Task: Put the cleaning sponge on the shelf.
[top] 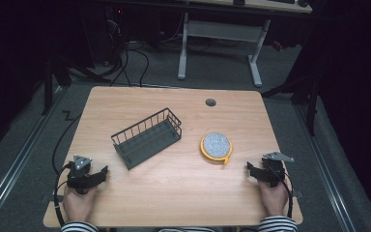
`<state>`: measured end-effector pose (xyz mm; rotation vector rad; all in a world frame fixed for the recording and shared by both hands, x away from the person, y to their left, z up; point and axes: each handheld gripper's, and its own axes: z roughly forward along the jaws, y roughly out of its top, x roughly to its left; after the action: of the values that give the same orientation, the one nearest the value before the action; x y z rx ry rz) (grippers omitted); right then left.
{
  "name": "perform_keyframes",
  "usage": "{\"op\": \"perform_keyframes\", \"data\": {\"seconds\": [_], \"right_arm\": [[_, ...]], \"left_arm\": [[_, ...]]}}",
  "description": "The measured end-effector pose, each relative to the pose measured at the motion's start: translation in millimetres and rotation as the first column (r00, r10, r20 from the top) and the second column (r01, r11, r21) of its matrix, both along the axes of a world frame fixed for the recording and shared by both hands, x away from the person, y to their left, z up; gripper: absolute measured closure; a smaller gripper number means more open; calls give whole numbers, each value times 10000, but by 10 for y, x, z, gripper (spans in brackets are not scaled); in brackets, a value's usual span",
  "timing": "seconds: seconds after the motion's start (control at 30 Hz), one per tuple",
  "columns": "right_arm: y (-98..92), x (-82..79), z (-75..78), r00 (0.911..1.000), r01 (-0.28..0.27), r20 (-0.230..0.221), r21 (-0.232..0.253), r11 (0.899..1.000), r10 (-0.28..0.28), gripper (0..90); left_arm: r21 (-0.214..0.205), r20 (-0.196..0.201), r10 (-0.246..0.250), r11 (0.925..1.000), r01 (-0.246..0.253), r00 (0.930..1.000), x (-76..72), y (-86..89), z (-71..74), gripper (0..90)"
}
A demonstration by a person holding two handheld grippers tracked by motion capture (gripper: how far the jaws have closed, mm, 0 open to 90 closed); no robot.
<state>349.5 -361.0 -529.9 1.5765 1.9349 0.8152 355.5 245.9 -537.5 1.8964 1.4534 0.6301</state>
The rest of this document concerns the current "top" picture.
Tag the black computer mouse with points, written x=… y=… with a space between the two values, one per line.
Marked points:
x=303 y=2

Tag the metal floor rail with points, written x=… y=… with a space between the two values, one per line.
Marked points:
x=325 y=167
x=16 y=161

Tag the person's striped torso clothing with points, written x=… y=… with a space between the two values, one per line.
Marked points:
x=190 y=230

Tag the person's left hand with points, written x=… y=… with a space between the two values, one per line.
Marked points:
x=77 y=206

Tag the black metal stand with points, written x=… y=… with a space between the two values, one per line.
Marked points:
x=47 y=90
x=310 y=106

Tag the dark computer tower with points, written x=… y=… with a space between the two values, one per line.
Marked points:
x=104 y=35

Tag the black keyboard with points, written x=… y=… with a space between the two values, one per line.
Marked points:
x=281 y=1

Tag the white frame wooden desk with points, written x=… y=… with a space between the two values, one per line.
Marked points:
x=222 y=30

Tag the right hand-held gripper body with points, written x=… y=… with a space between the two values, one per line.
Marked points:
x=273 y=169

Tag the person's right hand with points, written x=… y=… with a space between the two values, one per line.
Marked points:
x=273 y=199

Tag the round yellow grey sponge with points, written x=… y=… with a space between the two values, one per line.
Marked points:
x=216 y=146

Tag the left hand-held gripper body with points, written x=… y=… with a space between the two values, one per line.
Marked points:
x=79 y=175

